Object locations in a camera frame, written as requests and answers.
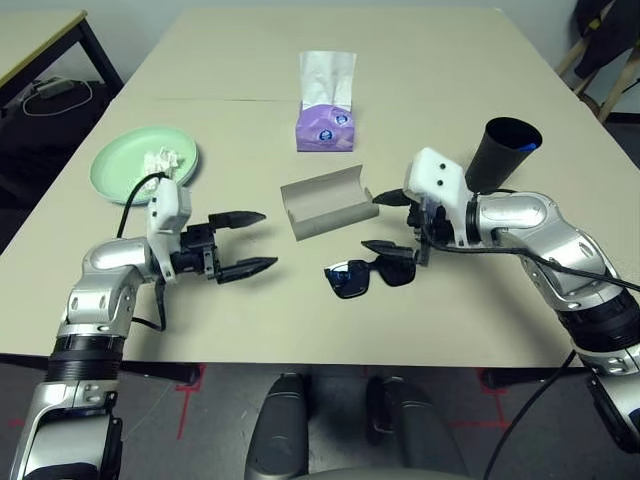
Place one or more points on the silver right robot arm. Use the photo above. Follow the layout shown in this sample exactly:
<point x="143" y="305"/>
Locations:
<point x="525" y="215"/>

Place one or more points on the grey robot left leg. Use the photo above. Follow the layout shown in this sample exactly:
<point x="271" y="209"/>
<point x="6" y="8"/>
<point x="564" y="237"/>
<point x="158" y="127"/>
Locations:
<point x="277" y="430"/>

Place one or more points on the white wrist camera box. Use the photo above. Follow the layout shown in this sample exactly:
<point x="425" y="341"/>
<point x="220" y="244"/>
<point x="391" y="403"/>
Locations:
<point x="162" y="215"/>
<point x="435" y="175"/>

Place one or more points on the wooden side table black legs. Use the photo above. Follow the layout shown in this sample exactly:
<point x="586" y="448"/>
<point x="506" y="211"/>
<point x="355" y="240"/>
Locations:
<point x="30" y="37"/>

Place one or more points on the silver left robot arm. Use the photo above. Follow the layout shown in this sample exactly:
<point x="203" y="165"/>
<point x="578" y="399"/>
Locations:
<point x="105" y="260"/>

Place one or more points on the grey robot leg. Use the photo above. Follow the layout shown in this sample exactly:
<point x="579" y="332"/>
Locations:
<point x="277" y="430"/>
<point x="415" y="435"/>

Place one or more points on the purple tissue pack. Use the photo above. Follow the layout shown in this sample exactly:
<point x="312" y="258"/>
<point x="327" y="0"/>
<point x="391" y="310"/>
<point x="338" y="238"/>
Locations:
<point x="312" y="137"/>

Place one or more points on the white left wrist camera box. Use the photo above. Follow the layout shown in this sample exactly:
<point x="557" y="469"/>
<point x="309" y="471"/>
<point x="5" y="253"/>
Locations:
<point x="162" y="215"/>

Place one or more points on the yellow-green cushion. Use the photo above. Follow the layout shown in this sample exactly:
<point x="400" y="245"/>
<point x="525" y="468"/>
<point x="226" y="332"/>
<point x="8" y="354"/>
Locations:
<point x="593" y="25"/>

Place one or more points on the light green plate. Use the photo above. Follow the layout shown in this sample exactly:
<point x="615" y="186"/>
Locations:
<point x="120" y="165"/>

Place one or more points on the black cup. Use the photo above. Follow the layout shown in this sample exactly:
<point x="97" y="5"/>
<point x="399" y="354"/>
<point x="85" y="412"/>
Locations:
<point x="500" y="155"/>

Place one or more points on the white tissue sheet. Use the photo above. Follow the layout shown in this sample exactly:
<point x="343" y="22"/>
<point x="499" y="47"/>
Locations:
<point x="322" y="77"/>

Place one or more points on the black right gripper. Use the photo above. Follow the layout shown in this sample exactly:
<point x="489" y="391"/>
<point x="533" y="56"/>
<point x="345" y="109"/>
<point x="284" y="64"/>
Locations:
<point x="435" y="227"/>

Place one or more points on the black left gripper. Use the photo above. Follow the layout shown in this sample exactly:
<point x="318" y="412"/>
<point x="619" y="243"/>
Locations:
<point x="197" y="252"/>

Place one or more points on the wooden stool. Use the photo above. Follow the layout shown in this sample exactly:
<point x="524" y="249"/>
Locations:
<point x="617" y="87"/>

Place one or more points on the grey robot right leg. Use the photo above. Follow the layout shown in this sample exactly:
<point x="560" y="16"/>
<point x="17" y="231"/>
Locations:
<point x="415" y="435"/>

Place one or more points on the blue marker pen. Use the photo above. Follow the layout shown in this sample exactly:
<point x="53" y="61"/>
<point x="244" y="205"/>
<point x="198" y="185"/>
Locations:
<point x="529" y="147"/>

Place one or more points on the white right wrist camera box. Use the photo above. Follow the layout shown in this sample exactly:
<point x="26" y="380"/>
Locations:
<point x="435" y="175"/>

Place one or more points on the black sunglasses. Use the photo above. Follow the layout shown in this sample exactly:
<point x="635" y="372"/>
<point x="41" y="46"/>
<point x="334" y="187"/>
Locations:
<point x="350" y="280"/>

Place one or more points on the grey glasses case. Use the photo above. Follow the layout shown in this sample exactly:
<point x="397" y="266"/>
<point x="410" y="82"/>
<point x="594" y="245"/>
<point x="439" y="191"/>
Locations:
<point x="325" y="195"/>

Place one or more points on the grey power strip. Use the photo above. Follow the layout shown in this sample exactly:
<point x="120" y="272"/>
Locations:
<point x="52" y="86"/>

